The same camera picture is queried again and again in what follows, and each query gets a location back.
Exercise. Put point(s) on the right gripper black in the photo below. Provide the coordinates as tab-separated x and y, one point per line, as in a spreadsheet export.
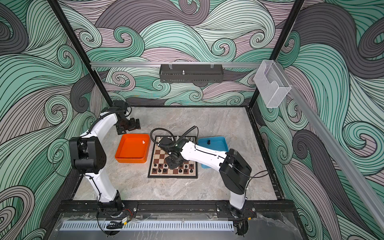
170	164

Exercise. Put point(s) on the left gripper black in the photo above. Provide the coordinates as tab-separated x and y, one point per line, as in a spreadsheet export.
133	126

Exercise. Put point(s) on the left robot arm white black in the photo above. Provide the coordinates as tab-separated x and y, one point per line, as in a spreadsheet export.
88	156

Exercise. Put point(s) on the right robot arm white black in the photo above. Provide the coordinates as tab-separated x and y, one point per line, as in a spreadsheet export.
232	167

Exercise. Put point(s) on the brown cream chess board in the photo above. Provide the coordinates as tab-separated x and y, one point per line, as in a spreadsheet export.
159	169

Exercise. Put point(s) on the orange plastic tray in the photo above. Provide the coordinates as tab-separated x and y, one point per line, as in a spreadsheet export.
131	150

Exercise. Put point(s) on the blue plastic tray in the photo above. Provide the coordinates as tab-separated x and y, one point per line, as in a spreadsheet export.
218	144

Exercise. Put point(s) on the aluminium rail back wall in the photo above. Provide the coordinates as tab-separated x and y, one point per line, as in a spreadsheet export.
138	64

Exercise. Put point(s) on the aluminium rail wall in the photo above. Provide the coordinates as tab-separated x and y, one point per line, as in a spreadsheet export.
138	64
307	103

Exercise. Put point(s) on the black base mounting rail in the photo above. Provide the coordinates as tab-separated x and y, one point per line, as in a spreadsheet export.
213	206

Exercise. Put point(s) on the white slotted cable duct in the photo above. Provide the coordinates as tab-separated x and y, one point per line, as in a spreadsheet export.
150	226

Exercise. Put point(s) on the clear acrylic wall holder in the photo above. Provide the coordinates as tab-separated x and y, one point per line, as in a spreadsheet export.
272	83

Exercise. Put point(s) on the aluminium rail right wall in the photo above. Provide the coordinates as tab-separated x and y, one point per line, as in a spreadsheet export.
307	103

